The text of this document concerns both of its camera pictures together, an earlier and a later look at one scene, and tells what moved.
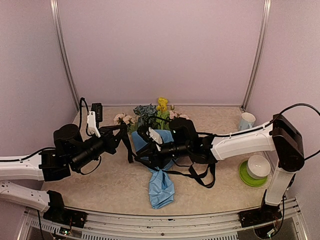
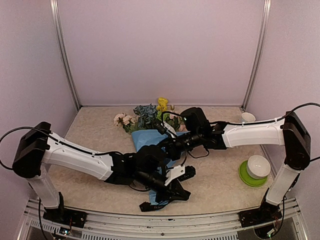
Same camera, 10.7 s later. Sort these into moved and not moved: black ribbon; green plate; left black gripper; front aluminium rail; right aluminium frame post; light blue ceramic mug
Moved: left black gripper; black ribbon
Not moved: green plate; light blue ceramic mug; right aluminium frame post; front aluminium rail
